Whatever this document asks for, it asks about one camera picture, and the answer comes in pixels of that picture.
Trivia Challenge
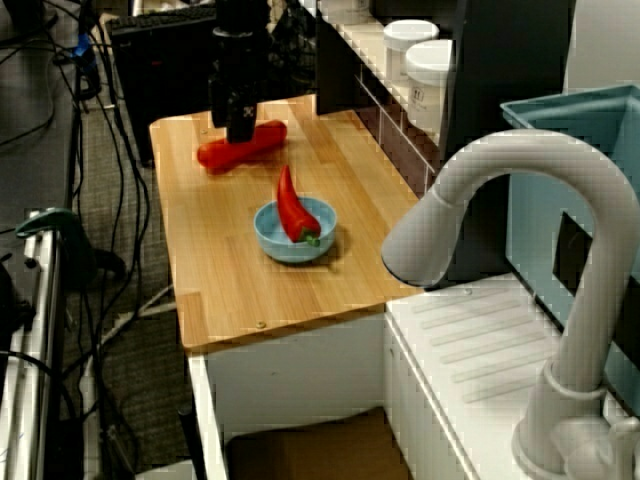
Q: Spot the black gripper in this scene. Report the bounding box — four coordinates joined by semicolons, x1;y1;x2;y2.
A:
207;27;267;145

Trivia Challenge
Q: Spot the red toy sausage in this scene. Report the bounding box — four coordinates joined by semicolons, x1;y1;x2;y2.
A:
196;119;289;175

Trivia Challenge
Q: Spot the red toy chili pepper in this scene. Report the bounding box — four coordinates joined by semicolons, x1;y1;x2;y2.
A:
276;164;323;248

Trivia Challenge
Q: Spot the light blue bowl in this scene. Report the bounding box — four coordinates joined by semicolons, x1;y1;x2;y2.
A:
253;196;339;265

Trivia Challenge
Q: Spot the black computer tower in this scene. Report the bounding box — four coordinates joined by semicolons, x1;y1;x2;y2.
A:
108;7;221;166

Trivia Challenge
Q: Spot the blue tape wrap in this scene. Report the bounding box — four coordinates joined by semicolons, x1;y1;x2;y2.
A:
73;33;97;69

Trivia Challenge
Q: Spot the white lidded jar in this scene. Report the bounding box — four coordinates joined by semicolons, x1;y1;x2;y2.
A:
383;18;440;84
404;38;454;132

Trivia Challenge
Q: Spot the green clamp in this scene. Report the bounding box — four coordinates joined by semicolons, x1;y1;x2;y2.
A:
14;207;99;286

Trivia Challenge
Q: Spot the white toy kitchen unit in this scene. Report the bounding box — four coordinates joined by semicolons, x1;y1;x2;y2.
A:
187;272;640;480

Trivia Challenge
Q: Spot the dark grey upright panel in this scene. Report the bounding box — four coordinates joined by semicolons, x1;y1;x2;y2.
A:
439;0;576;289

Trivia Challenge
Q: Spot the white toy faucet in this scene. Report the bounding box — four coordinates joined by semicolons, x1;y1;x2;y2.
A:
380;128;640;480

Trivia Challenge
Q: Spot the teal plastic bin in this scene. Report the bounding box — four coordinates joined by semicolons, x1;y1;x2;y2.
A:
499;83;640;401

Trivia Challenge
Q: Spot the black wire mesh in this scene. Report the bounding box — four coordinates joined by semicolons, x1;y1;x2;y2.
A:
267;4;319;96

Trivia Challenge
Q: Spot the black cable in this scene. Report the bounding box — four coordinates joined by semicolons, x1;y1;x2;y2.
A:
92;0;152;286

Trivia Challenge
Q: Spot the white cable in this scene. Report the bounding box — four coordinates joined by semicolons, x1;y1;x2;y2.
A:
102;282;176;346

